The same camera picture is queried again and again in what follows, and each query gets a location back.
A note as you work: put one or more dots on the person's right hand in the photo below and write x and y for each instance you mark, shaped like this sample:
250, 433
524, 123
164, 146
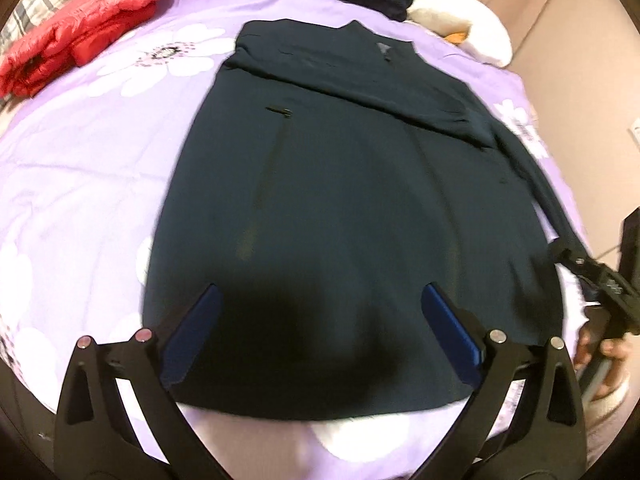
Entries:
612, 360

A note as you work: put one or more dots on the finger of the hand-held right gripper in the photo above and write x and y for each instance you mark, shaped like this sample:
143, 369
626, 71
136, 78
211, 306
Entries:
575, 257

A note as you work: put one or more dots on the person's right forearm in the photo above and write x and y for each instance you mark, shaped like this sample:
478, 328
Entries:
607, 425

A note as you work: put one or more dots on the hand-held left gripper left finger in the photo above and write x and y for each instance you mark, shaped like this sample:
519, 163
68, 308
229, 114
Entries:
192, 330

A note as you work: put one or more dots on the white plush toy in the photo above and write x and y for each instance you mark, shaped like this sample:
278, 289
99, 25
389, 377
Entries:
450, 15

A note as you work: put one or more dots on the red down jacket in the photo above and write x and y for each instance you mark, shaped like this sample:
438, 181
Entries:
85, 25

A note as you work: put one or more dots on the purple floral bedsheet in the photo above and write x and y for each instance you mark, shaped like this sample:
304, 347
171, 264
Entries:
100, 160

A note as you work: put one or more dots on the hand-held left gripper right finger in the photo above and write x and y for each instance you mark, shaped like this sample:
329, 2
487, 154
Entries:
452, 330

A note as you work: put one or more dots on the plaid pillow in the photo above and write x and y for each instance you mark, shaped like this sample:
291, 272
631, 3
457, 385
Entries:
35, 0

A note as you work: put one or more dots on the dark navy coat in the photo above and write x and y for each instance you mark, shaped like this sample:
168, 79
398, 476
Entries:
350, 200

